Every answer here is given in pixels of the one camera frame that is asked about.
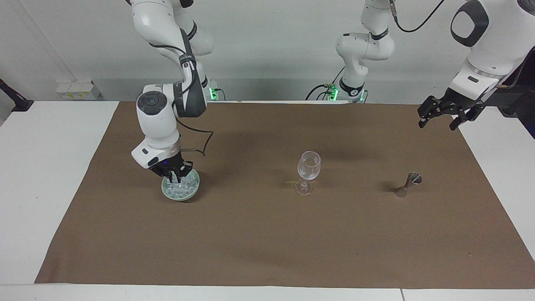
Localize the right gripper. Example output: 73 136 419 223
149 153 194 185

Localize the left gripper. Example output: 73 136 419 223
418 88 487 131

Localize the pile of clear ice cubes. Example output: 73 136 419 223
165 171 199 198

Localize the clear wine glass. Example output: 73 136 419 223
295 150 322 196

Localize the green bowl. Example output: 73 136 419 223
161 168 201 202

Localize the black stand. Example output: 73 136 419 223
0 78 34 112
486 54 535 139

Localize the metal jigger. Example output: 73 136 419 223
394 171 423 198

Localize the black cable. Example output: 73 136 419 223
389 0 447 33
176 117 214 158
305 66 346 101

